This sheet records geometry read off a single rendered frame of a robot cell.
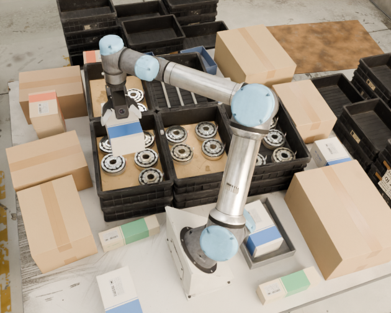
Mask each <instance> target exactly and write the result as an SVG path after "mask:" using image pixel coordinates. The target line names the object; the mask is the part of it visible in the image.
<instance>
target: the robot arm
mask: <svg viewBox="0 0 391 313"><path fill-rule="evenodd" d="M99 48H100V51H99V53H100V55H101V62H102V69H103V72H102V75H104V79H105V81H106V85H105V87H106V94H107V99H108V101H107V102H106V103H105V104H104V105H103V106H102V108H101V114H102V115H101V124H102V126H104V125H106V122H107V121H108V119H109V117H110V116H111V115H112V113H113V112H112V109H114V111H115V117H116V119H118V120H119V119H126V118H128V117H129V111H131V112H134V114H135V115H136V116H138V118H139V119H141V118H142V114H141V112H140V109H139V107H138V104H137V102H136V100H134V98H131V97H130V96H128V91H127V88H126V85H125V84H126V82H127V80H126V78H127V73H128V74H130V75H133V76H136V77H137V78H139V79H142V80H146V81H152V80H153V79H155V80H158V81H161V82H164V83H168V84H170V85H173V86H176V87H179V88H181V89H185V90H187V91H190V92H193V93H196V94H199V95H201V96H205V97H207V98H210V99H213V100H216V101H219V102H222V103H224V104H228V105H230V106H231V112H232V116H231V121H230V128H231V129H232V131H233V136H232V139H231V144H230V149H229V152H228V157H227V162H226V165H225V170H224V173H223V178H222V183H221V186H220V191H219V194H218V199H217V204H216V207H215V208H213V209H211V210H210V212H209V216H208V220H207V223H206V224H205V225H202V226H200V227H196V228H193V229H190V230H189V231H187V232H186V233H185V236H184V241H185V244H186V247H187V250H188V252H189V253H190V255H191V257H193V259H194V260H195V261H196V262H197V263H198V264H199V265H200V266H202V267H204V268H211V267H213V266H214V265H215V264H216V262H218V261H227V260H229V259H231V258H232V257H233V256H235V255H236V253H237V251H238V248H239V247H240V245H241V243H242V242H243V240H244V239H245V237H246V236H248V235H249V234H251V233H253V231H255V230H256V224H255V223H254V220H253V218H252V217H251V216H250V214H249V213H248V211H247V210H246V209H245V203H246V199H247V196H248V191H249V187H250V184H251V179H252V176H253V171H254V167H255V164H256V159H257V156H258V152H259V147H260V144H261V140H262V139H263V138H264V137H266V136H267V135H268V134H269V129H270V126H271V122H272V118H273V117H274V116H275V115H276V114H277V112H278V109H279V98H278V96H277V94H276V93H275V91H274V90H273V89H271V88H270V87H267V86H264V85H262V84H258V83H253V84H249V83H245V82H243V83H241V84H239V83H235V82H232V81H229V80H227V79H223V78H220V77H218V76H214V75H211V74H208V73H204V72H202V71H199V70H195V69H193V68H189V67H187V66H184V65H180V64H177V63H174V62H171V61H168V60H165V59H164V58H161V57H154V56H151V55H146V54H143V53H140V52H137V51H134V50H131V49H129V48H127V47H124V43H123V41H122V39H121V38H120V37H119V36H117V35H106V36H104V37H103V38H101V39H100V41H99ZM107 86H108V87H107ZM128 110H129V111H128Z"/></svg>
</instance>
